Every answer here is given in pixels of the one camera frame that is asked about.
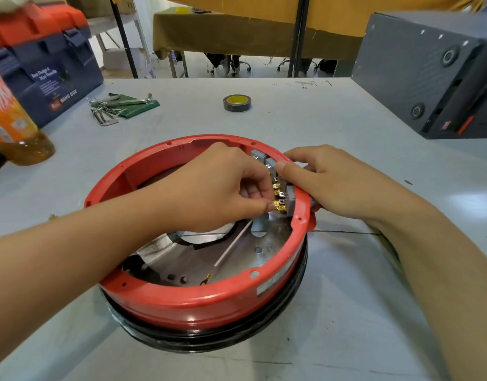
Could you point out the table with mustard cloth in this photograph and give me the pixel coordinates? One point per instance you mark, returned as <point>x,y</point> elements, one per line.
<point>227,35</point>

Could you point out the black office chair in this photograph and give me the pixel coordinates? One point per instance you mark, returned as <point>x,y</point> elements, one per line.
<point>303,65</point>
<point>229,63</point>

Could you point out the set of silver hex keys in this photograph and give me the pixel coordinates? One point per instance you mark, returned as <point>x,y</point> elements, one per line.
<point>104,111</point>

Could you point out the person's left hand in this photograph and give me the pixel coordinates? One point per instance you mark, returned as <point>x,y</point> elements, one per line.
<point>203,190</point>

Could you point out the green hex key pouch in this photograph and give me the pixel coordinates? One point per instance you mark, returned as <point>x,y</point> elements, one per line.
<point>142,108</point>

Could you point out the black metal pole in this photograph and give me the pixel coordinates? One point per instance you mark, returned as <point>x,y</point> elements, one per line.
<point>123,39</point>
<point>298,35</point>

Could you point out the person's right forearm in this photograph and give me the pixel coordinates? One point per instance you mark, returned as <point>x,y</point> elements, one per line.
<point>438,249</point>

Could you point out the red round cooker housing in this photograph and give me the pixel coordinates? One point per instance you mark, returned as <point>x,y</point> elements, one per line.
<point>196,301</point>

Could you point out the person's left thumb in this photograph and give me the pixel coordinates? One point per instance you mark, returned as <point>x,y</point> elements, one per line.
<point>258,207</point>

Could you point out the orange drink bottle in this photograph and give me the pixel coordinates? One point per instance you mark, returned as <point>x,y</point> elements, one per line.
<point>13,122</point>

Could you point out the grey switch with brass terminals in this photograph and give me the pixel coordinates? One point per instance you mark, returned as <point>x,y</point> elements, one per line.
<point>288,200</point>

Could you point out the white metal frame shelf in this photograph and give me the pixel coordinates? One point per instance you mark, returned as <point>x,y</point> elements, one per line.
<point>142,43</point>

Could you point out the person's right hand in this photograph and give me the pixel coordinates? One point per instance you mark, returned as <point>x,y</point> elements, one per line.
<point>342,186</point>

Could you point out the black tape roll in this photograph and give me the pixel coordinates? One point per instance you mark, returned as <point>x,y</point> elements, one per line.
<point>237,103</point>

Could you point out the hanging mustard cloth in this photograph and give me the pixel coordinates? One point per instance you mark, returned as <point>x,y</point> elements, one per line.
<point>346,13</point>

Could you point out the silver metal inner plate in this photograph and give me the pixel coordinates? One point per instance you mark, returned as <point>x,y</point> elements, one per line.
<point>243,253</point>

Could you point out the small yellow box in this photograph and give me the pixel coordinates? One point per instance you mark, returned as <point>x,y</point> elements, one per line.
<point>182,10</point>

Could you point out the cardboard box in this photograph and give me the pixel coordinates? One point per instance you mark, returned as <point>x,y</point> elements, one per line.
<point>96,4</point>

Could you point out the person's left forearm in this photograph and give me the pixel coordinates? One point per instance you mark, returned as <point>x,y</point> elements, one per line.
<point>69,257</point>

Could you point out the person's right thumb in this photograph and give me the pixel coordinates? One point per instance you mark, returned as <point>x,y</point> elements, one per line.
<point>293,176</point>

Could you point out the blue and orange toolbox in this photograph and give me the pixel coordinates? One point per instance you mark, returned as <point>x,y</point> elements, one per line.
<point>49,71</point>

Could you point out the grey metal equipment box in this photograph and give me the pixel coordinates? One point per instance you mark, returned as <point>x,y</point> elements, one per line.
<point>410,71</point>

